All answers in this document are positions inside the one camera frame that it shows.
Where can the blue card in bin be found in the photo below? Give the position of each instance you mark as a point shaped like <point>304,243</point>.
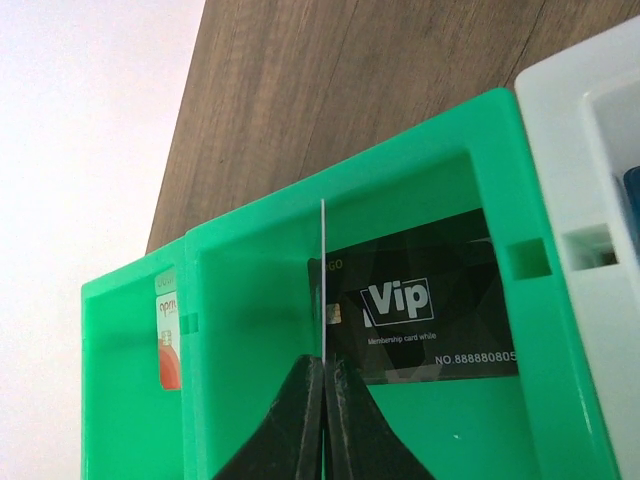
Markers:
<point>631,182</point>

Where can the red white card in bin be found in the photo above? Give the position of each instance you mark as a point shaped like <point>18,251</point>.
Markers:
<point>168,330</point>

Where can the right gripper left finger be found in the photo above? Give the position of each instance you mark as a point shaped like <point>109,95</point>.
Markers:
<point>288,442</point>

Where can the black card in bin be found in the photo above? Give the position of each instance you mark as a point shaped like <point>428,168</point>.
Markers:
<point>423,304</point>

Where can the black vip card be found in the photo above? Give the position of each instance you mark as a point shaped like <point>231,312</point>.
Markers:
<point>317,275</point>

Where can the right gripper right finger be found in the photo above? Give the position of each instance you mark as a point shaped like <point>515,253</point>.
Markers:
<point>359,442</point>

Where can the green white sorting bin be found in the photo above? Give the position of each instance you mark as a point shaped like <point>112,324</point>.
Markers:
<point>544,162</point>

